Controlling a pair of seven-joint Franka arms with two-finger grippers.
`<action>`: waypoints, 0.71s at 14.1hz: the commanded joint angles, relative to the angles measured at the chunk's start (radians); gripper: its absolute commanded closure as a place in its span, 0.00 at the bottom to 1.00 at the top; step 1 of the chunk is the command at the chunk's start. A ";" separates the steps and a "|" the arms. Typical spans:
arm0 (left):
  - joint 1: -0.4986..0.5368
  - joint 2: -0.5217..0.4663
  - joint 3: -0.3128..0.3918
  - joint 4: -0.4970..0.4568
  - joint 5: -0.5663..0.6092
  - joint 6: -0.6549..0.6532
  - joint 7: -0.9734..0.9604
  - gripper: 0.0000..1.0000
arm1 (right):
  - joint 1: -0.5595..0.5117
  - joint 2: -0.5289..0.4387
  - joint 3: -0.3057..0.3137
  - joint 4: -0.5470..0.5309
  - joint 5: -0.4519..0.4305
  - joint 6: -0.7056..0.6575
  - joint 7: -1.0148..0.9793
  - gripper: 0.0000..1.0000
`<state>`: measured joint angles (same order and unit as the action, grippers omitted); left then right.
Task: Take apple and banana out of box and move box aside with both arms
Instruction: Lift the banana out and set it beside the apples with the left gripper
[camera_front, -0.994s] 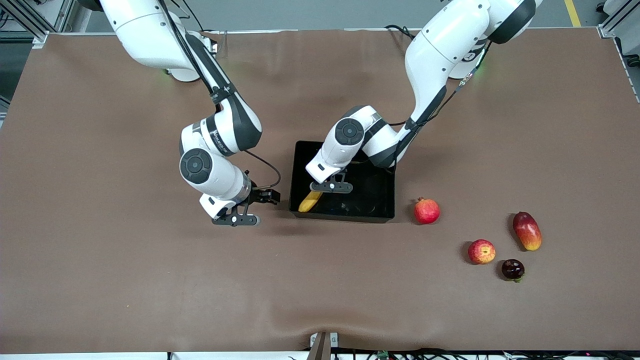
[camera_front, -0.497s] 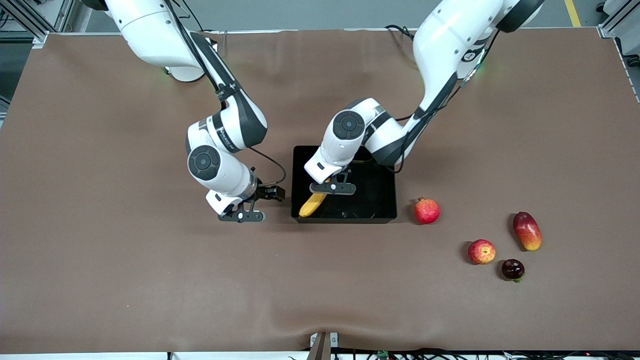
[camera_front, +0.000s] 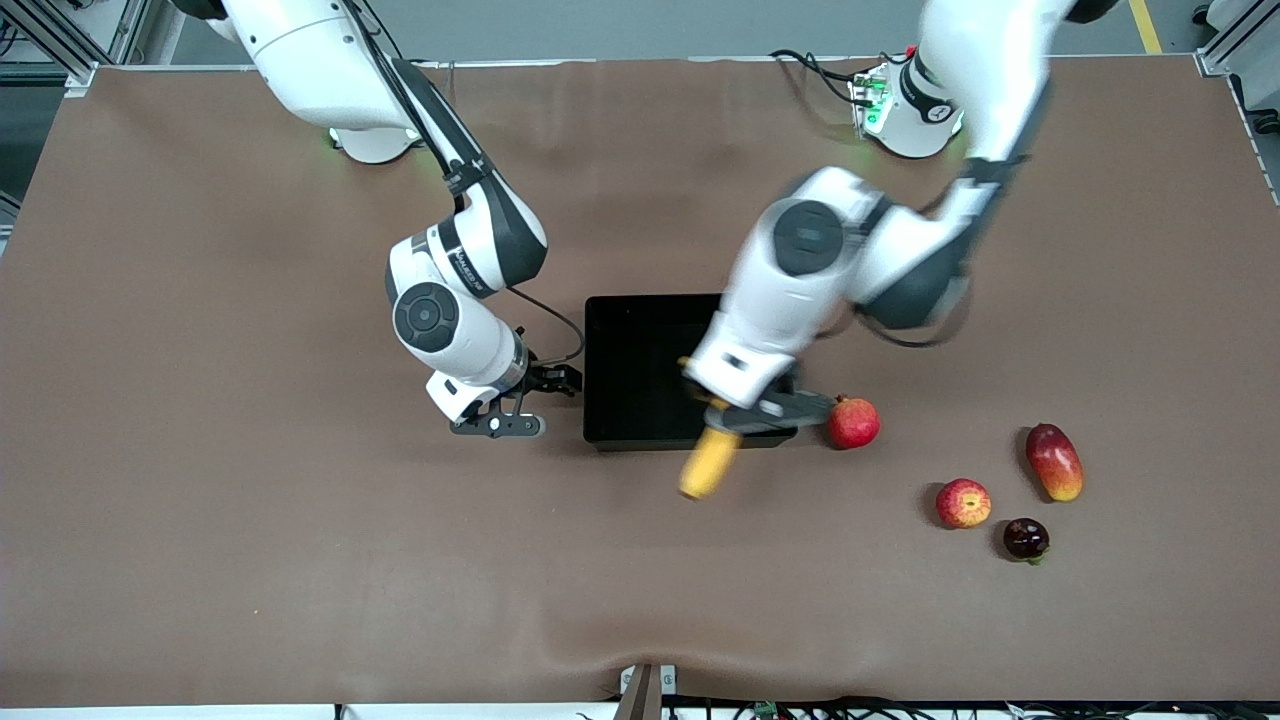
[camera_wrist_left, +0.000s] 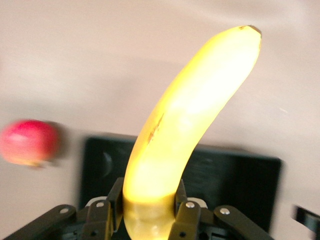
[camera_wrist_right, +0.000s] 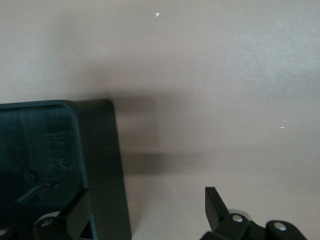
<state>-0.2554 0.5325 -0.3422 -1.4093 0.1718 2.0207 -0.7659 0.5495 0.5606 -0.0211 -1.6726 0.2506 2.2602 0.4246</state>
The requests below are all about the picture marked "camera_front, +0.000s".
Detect aluminium frame with white bracket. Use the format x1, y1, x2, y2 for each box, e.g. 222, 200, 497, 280
0, 0, 151, 93

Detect brown table cover sheet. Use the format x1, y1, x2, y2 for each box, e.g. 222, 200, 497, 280
0, 55, 1280, 706

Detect grey metal table bracket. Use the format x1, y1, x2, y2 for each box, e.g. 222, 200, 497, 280
618, 662, 679, 720

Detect black rectangular plastic box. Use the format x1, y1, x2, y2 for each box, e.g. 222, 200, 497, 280
583, 293, 801, 451

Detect black arm base cables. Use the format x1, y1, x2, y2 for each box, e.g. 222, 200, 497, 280
768, 48, 863, 106

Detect dark purple plum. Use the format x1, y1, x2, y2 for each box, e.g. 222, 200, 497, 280
1003, 516, 1051, 566

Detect red pomegranate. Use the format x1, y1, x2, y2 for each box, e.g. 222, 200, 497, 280
826, 393, 882, 450

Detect red yellow apple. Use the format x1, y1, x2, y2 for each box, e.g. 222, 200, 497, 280
935, 477, 993, 530

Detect red yellow mango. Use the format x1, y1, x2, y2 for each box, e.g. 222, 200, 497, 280
1024, 422, 1085, 503

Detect yellow banana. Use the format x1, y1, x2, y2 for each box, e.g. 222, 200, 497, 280
677, 355, 746, 501

